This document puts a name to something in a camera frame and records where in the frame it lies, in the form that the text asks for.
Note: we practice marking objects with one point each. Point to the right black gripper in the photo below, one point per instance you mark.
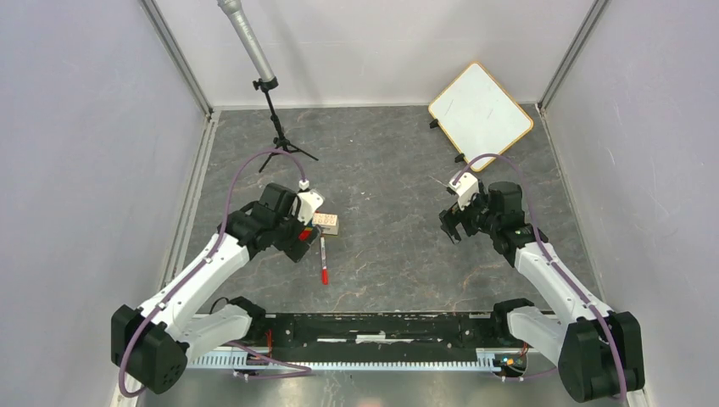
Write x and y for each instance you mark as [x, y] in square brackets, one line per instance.
[480, 198]

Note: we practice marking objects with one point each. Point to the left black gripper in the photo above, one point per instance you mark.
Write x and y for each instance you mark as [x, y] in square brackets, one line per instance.
[294, 248]

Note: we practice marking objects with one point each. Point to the red whiteboard marker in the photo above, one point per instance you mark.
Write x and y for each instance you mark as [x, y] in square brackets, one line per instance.
[324, 268]

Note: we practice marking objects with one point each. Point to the yellow framed whiteboard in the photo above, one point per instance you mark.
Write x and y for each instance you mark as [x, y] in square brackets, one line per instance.
[478, 115]

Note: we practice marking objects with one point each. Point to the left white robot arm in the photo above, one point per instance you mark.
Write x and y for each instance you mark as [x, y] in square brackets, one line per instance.
[154, 342]

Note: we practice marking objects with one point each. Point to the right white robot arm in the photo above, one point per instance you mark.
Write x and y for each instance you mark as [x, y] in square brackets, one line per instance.
[597, 351]

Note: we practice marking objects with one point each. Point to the white toy brick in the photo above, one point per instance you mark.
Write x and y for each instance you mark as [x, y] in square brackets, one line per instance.
[328, 223]

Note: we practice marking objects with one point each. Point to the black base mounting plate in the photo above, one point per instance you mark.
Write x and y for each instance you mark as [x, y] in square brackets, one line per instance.
[378, 337]

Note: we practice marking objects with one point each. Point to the silver microphone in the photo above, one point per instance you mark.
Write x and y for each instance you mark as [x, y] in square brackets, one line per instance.
[234, 11]

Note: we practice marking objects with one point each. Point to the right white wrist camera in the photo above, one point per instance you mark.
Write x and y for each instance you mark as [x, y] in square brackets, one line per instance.
[464, 186]

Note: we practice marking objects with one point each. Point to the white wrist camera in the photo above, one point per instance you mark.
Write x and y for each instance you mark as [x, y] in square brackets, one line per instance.
[309, 201]
[464, 186]

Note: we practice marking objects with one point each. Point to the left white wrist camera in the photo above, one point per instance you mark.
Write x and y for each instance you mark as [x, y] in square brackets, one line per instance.
[309, 201]

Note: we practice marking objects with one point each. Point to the slotted cable duct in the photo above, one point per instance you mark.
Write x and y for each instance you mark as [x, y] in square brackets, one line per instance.
[234, 359]

